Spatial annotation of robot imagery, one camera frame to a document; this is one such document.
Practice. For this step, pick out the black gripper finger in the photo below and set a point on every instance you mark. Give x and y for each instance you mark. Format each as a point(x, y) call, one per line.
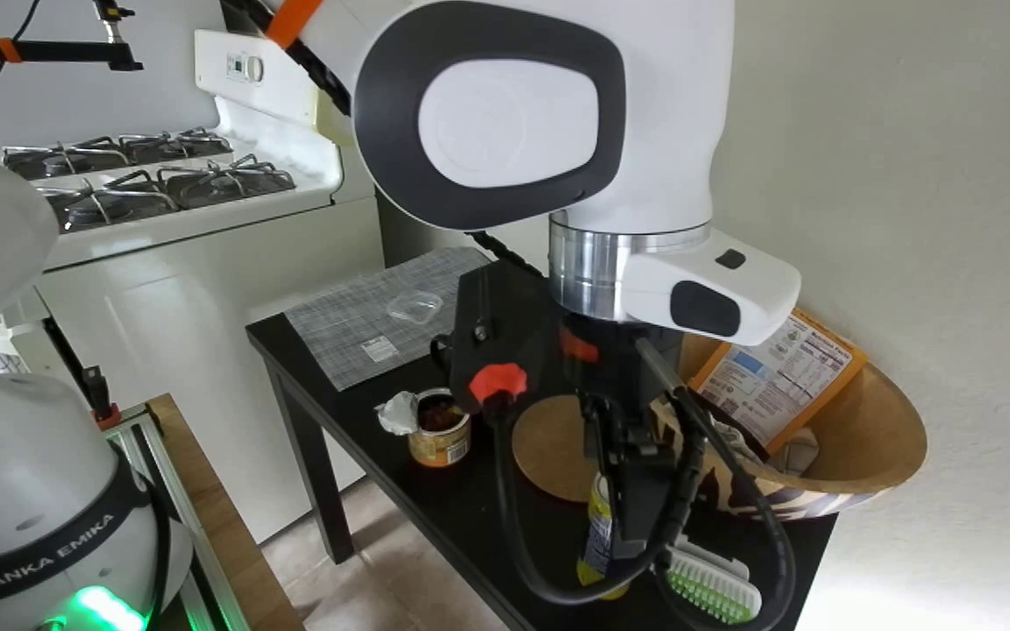
point(596, 468)
point(646, 529)

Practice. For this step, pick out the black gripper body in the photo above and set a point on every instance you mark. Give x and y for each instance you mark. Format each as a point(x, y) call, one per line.
point(628, 407)

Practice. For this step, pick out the tall yellow blue can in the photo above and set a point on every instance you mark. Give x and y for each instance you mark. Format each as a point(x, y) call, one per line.
point(596, 537)

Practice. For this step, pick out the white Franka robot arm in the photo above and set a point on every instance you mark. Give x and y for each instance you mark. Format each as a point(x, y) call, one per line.
point(669, 116)

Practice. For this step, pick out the open short tin can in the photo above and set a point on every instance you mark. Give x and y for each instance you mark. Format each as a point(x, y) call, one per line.
point(443, 428)

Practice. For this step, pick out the white bent can lid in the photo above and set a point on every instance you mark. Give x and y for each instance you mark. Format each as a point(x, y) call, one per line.
point(395, 414)

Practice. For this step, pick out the round cork coaster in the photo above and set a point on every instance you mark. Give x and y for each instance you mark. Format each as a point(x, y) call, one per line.
point(553, 452)

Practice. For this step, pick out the green white scrub brush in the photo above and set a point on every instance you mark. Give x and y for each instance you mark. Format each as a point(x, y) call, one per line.
point(710, 585)

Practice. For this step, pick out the orange cardboard food box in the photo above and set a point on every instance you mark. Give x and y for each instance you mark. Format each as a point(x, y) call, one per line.
point(781, 381)

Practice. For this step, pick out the black side table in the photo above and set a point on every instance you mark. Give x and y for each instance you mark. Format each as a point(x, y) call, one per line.
point(446, 515)

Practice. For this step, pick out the grey wrapped packet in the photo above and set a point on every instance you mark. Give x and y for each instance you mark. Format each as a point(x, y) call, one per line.
point(801, 452)

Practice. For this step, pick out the wooden zebra pattern bowl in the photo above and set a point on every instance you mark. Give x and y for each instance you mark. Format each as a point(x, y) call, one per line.
point(868, 452)

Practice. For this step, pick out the clear plastic container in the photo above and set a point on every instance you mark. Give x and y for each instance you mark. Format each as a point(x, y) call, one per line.
point(415, 305)

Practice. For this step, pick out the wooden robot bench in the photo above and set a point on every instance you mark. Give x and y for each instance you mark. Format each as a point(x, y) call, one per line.
point(219, 515)

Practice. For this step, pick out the white gas stove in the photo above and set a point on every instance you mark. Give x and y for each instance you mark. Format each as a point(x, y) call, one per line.
point(176, 317)

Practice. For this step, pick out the black stove grate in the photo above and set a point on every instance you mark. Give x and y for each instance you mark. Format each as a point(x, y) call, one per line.
point(167, 193)
point(119, 149)

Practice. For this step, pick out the black red clamp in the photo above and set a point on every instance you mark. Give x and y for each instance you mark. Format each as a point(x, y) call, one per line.
point(90, 381)

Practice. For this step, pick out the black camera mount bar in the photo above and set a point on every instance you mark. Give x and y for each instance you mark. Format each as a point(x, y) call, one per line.
point(50, 50)

